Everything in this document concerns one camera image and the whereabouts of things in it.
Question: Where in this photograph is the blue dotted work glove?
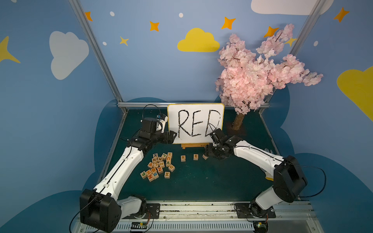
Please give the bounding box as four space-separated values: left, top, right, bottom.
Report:
265 175 274 182

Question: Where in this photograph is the wooden block letter M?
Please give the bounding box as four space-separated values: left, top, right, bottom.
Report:
164 172 171 179

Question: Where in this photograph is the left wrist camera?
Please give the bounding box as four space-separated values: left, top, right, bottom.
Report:
141 114 168 134

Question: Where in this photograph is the white board reading RED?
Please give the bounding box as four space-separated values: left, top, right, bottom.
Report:
167 103 225 144

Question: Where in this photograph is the small wooden easel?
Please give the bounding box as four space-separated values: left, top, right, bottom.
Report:
181 143 208 150

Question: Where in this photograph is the wooden block red N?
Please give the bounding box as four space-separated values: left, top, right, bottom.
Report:
148 174 154 182

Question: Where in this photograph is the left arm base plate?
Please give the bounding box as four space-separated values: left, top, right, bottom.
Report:
140 203 160 219

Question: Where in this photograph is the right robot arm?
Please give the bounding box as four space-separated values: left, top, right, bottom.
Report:
205 129 308 218

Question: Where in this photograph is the aluminium rail frame front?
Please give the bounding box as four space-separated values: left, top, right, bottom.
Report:
113 201 323 233

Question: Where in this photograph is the wooden block letter P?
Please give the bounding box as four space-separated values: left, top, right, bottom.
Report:
140 171 147 179

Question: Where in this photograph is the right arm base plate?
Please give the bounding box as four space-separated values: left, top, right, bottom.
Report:
234 203 276 219

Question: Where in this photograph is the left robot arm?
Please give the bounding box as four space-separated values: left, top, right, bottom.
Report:
78 131 177 233

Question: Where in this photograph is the pink cherry blossom tree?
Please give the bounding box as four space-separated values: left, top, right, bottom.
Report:
216 24 323 131

